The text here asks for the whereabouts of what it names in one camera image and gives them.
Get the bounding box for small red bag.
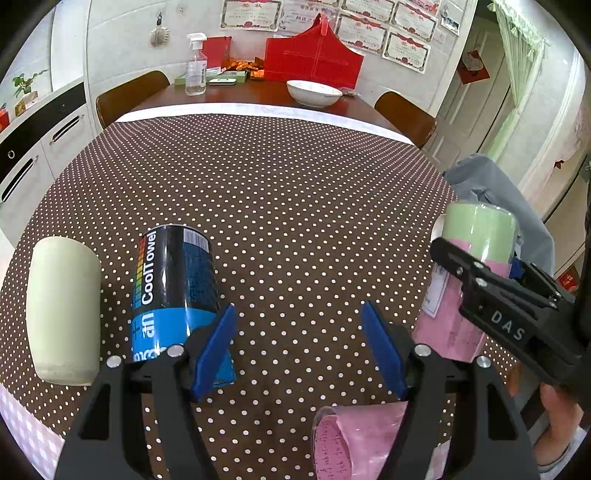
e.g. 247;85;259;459
202;36;231;69

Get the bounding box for clear spray bottle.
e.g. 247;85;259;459
184;33;207;96

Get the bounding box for brown polka dot tablecloth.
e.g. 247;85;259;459
1;115;455;479

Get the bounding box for green and pink cup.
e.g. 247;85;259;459
412;202;517;362

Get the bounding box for potted green plant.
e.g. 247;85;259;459
12;69;47;117

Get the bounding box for wall hanging ornament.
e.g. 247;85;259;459
149;12;169;47

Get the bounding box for white ceramic bowl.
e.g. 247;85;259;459
287;80;342;108

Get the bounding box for grey clothed person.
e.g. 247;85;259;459
443;153;556;276

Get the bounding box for green box on table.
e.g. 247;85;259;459
174;68;250;87

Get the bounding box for certificate on wall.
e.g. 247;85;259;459
382;30;431;74
219;0;283;32

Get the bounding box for red door decoration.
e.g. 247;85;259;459
457;50;490;85

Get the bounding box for brown chair left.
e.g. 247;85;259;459
95;71;170;129

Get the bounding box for green curtain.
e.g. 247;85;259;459
486;1;546;161

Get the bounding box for orange snack packets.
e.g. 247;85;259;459
224;57;264;81

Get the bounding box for pink cup lower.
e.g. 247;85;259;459
311;400;452;480

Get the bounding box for black blue CoolTowel can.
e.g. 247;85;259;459
130;224;238;387

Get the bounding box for brown chair right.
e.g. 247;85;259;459
375;91;437;149

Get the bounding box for brown chair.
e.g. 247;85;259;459
375;91;437;149
95;71;170;129

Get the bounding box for red paper bag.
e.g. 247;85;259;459
263;14;363;89

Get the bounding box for white black cabinet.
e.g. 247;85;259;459
0;79;93;246

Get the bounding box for cream ceramic cup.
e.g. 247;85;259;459
26;236;101;386

